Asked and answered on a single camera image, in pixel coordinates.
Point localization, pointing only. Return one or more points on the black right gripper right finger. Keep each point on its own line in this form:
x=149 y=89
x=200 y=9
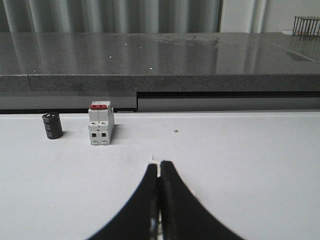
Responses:
x=183 y=216

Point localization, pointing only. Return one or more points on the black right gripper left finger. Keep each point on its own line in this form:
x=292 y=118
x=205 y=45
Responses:
x=139 y=217

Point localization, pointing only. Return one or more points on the black cylindrical capacitor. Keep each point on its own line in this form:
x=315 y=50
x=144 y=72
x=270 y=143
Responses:
x=52 y=125

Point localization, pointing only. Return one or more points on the grey stone counter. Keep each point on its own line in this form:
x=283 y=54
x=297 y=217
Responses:
x=158 y=72

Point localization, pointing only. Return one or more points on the grey curtain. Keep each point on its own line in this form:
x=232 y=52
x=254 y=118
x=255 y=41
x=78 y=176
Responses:
x=110 y=16

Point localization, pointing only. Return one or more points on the white circuit breaker red switch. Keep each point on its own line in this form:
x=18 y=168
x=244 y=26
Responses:
x=101 y=122

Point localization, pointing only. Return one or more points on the wire rack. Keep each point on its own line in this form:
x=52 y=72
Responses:
x=306 y=26

